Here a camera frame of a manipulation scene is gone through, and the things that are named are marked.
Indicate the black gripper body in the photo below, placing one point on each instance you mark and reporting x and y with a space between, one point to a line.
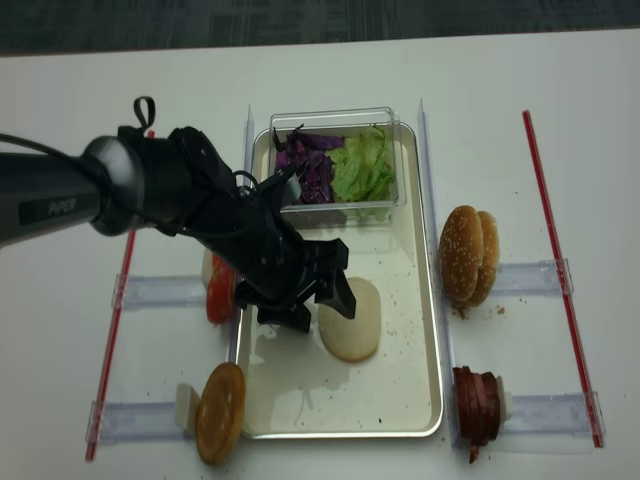
248 231

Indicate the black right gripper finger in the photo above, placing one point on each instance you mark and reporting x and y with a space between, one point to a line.
333 290

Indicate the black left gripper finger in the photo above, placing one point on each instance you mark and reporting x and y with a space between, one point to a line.
296 316

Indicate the bun bottom half pale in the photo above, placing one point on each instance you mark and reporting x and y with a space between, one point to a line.
353 340

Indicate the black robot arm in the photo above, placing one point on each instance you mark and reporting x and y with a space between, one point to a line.
178 186

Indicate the red tomato slices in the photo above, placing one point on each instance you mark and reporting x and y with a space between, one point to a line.
220 292

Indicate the white tomato holder block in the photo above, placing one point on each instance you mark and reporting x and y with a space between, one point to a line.
207 267

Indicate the green lettuce leaves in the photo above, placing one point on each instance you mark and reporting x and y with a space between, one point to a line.
362 168

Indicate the brown meat patty slices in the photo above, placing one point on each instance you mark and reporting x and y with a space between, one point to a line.
479 408

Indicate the silver metal tray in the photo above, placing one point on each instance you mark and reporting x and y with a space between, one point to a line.
365 364

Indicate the right long clear divider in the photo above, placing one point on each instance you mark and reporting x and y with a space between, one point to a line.
428 190

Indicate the clear plastic salad box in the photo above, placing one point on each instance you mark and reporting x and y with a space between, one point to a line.
342 123

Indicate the bun bottom half toasted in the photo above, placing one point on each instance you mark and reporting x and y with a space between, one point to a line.
220 414

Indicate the purple cabbage shreds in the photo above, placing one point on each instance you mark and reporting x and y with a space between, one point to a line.
310 154

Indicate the sesame bun top front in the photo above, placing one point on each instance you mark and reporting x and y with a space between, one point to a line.
461 252

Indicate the sesame bun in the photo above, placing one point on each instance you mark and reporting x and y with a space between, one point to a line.
461 252
488 270

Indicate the white bun holder block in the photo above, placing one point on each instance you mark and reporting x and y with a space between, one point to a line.
187 401

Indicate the left upper clear crossbar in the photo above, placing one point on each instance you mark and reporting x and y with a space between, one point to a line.
133 292

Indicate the clear crossbar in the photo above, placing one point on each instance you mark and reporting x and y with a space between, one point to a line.
118 422
133 292
574 414
546 277

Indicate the left red tape strip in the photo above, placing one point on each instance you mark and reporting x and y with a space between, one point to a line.
112 345

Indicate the red tape strip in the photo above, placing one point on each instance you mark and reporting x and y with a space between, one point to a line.
112 345
596 424

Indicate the sesame bun top rear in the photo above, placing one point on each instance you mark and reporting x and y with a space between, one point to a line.
488 270

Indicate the white patty holder block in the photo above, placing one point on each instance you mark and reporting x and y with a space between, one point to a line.
505 400

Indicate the left lower clear crossbar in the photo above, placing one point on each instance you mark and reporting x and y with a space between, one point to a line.
118 422

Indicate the right upper clear crossbar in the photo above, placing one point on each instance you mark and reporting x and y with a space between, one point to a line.
546 277

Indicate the right lower clear crossbar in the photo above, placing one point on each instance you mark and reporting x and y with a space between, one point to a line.
574 414

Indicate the right red tape strip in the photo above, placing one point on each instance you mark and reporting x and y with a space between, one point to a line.
596 424

